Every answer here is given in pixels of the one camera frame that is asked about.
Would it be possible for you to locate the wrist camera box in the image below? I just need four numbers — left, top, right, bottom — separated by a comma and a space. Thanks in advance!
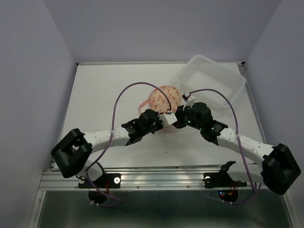
182, 92, 195, 110
159, 114, 177, 127

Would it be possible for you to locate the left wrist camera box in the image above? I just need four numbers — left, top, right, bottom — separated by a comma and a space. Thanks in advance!
159, 114, 177, 127

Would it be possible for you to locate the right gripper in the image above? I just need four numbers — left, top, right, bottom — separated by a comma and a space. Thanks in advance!
171, 105, 203, 131

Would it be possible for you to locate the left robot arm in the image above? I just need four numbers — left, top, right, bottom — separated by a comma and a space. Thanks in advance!
51, 109, 164, 187

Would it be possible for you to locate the aluminium mounting rail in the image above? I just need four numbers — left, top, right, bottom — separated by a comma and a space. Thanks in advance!
39, 163, 291, 191

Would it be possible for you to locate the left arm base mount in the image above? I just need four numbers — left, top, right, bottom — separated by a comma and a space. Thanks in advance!
76, 168, 123, 208

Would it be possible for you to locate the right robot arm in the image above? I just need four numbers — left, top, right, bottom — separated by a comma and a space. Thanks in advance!
174, 102, 301, 195

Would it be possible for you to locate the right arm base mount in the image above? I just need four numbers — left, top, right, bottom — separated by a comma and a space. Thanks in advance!
201, 161, 247, 205

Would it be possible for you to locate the white plastic basket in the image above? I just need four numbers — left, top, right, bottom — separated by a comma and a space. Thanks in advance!
177, 55, 246, 109

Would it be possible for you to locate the floral mesh laundry bag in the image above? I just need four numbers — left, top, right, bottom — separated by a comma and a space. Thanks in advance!
139, 85, 182, 128

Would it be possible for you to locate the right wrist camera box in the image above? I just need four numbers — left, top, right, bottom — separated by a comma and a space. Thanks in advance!
182, 92, 195, 110

